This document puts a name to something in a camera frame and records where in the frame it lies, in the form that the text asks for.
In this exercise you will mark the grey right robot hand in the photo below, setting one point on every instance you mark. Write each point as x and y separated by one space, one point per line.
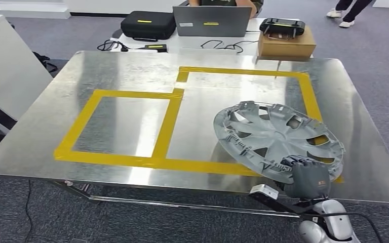
310 181

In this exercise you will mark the grey plastic wheel cover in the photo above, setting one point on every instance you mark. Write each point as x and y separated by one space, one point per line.
275 134

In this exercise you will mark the yellow tape outline on workbench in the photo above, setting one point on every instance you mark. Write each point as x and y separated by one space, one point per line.
167 124

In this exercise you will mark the steel workbench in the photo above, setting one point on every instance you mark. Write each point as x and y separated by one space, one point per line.
114 127

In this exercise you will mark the brown cardboard box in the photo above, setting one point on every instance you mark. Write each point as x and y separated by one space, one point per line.
288 47

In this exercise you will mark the black remote controller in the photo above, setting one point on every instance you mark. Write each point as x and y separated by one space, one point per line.
281 24

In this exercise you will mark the walking person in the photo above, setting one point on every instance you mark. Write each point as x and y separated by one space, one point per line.
352 11

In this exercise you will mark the grey laptop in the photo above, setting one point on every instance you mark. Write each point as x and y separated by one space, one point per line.
211 26

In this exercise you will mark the black zip carry case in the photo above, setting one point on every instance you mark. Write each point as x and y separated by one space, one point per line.
147 28

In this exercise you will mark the white cabinet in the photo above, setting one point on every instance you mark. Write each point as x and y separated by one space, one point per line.
6 67

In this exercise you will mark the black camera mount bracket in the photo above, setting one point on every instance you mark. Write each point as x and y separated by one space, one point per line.
281 206

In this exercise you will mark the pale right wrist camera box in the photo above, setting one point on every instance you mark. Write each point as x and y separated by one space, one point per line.
265 191

